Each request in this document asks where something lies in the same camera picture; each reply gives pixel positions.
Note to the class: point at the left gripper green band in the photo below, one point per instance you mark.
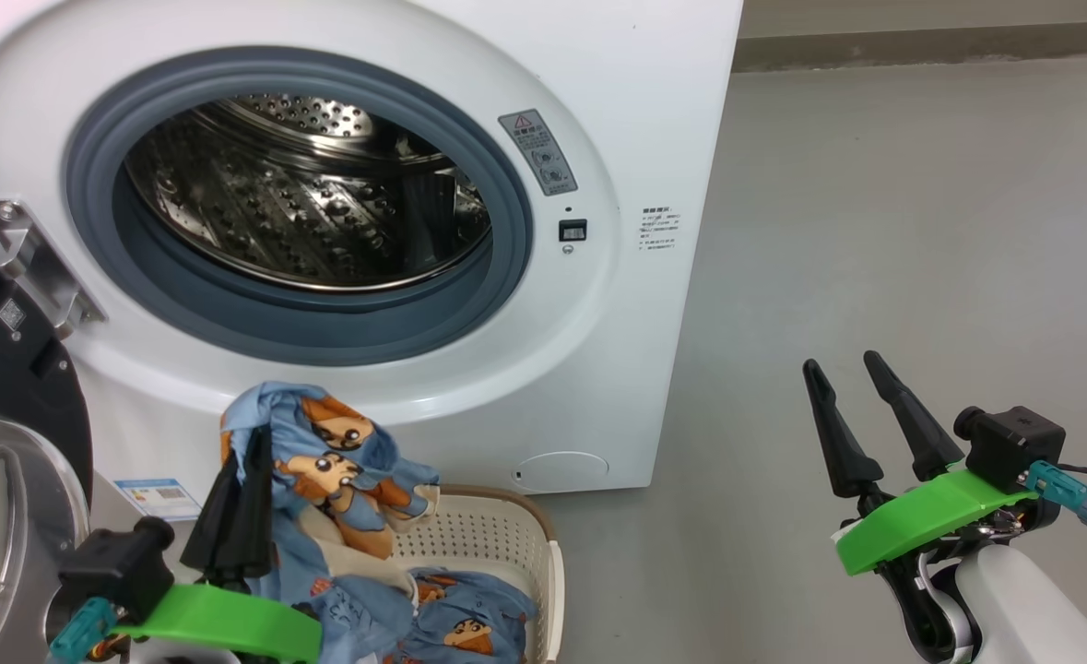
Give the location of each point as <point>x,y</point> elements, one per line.
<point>230,622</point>

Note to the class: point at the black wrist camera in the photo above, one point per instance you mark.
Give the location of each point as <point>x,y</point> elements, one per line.
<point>1013,447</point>
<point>119,563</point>

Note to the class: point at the grey rubber door gasket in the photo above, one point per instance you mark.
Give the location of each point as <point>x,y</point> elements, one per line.
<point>322,318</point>

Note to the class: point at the blue energy label sticker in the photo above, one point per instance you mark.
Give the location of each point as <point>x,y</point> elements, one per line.
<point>160,498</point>

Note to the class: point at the black door latch socket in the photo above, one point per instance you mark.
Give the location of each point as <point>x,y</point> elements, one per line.
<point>573,230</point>

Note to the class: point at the small printed text label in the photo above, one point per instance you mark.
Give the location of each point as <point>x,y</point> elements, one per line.
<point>659,229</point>

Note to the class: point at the round dark washing machine door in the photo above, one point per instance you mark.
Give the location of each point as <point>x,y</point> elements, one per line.
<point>8,443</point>

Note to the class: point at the steel perforated drum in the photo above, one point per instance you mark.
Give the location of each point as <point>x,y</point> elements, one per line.
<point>303,203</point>

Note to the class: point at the metal door hinge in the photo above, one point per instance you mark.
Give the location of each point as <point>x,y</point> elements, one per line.
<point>41,263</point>

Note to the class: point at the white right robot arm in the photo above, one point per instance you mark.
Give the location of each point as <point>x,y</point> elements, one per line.
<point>1032,609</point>

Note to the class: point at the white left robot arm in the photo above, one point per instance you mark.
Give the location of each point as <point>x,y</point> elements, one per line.
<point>183,658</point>

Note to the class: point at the round filter cover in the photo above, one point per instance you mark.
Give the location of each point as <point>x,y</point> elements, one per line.
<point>561,471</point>

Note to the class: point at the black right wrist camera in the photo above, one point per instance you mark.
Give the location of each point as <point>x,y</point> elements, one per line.
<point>1013,447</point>

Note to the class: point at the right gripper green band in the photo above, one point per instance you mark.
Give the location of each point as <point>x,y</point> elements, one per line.
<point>930,521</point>

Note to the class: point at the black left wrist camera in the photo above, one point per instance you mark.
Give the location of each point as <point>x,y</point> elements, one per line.
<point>119,563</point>

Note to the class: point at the cream perforated laundry basket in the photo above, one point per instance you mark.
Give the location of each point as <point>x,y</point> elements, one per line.
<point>497,535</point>

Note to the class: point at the grey warning sticker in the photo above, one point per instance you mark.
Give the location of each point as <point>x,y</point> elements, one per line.
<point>538,152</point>

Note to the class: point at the white front-load washing machine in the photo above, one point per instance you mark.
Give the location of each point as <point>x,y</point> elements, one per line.
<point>617,350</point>

